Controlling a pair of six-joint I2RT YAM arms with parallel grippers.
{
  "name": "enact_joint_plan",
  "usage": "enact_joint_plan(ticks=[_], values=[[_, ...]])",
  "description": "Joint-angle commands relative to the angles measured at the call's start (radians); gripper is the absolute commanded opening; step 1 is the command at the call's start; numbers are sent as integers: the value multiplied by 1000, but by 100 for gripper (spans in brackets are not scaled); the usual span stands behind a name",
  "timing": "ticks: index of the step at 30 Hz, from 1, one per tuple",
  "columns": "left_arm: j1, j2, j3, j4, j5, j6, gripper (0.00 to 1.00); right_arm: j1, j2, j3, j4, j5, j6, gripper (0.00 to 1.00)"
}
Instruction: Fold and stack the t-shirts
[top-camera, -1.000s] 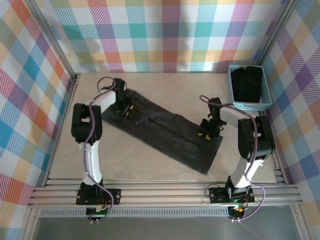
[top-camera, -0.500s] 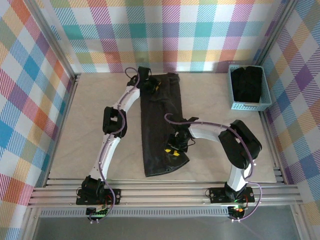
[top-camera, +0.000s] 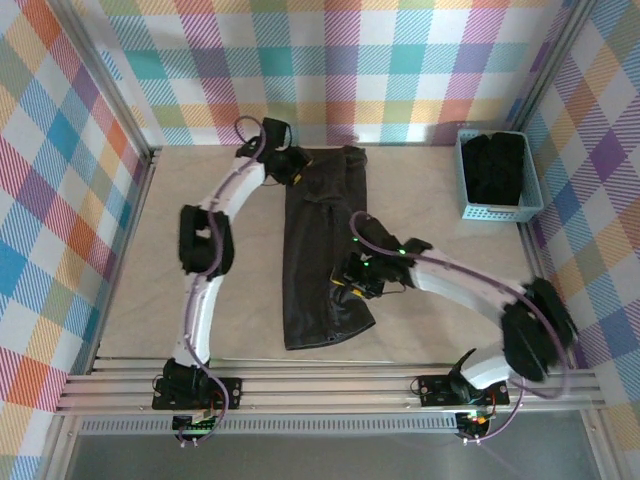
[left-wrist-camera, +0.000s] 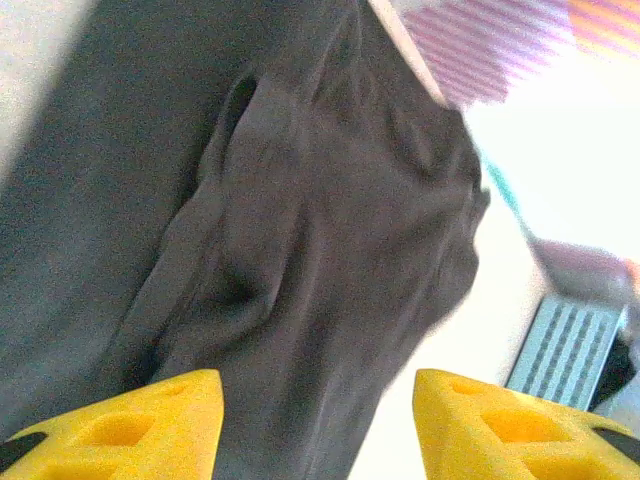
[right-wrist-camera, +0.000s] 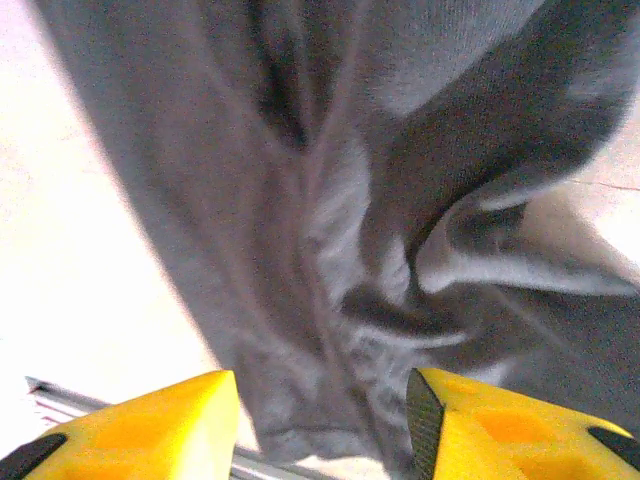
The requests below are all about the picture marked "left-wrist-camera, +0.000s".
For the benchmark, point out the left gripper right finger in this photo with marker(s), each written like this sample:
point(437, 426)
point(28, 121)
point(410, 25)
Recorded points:
point(515, 440)

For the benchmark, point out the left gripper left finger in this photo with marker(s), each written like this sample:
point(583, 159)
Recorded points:
point(125, 440)

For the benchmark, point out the dark grey t-shirt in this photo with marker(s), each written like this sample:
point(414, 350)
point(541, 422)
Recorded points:
point(300, 225)

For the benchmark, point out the light blue plastic basket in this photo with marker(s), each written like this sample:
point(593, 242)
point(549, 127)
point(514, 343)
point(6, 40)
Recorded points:
point(560, 350)

